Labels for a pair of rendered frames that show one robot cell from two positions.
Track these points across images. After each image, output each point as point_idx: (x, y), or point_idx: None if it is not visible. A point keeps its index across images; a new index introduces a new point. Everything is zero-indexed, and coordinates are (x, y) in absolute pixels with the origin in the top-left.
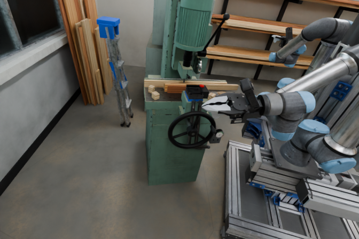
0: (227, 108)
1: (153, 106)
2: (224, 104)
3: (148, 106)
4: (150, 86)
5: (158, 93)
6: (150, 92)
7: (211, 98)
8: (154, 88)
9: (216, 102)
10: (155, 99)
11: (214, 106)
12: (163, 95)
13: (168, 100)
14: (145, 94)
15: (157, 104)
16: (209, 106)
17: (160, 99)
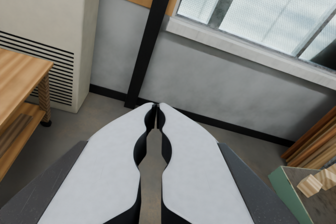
0: (78, 208)
1: (279, 189)
2: (136, 183)
3: (275, 179)
4: (328, 172)
5: (317, 188)
6: (316, 179)
7: (199, 124)
8: (332, 185)
9: (166, 140)
10: (298, 186)
11: (128, 125)
12: (327, 210)
13: (316, 222)
14: (303, 168)
15: (289, 195)
16: (139, 109)
17: (306, 199)
